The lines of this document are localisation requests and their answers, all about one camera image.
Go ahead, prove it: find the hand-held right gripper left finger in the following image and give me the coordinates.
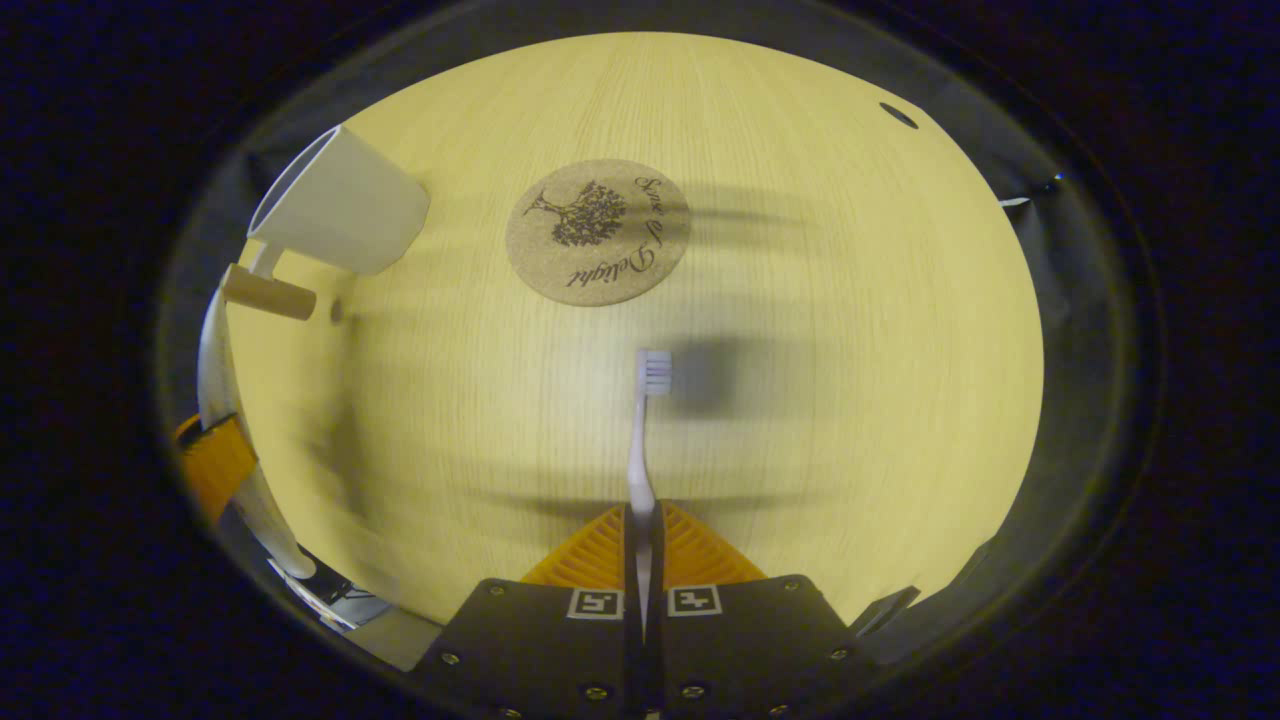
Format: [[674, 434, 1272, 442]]
[[413, 503, 643, 720]]

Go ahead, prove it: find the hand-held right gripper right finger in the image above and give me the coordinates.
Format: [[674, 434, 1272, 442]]
[[645, 502, 881, 720]]

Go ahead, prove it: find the white toothbrush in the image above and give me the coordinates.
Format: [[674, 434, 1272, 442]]
[[627, 348, 674, 641]]

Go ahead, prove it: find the white cup with wooden handle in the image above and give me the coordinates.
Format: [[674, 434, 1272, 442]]
[[220, 124, 432, 322]]

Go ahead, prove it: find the round cork coaster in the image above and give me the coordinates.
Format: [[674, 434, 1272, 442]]
[[505, 158, 693, 307]]

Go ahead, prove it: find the light wooden desktop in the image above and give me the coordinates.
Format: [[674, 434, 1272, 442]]
[[205, 30, 1046, 626]]

